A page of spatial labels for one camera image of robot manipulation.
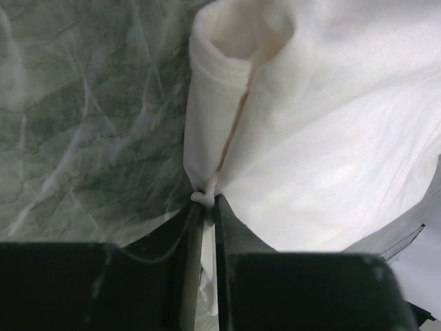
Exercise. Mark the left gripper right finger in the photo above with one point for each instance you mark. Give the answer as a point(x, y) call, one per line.
point(262, 289)

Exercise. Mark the white printed t-shirt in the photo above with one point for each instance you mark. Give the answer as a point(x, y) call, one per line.
point(318, 121)

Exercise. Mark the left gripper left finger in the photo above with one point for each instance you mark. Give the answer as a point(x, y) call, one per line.
point(150, 284)

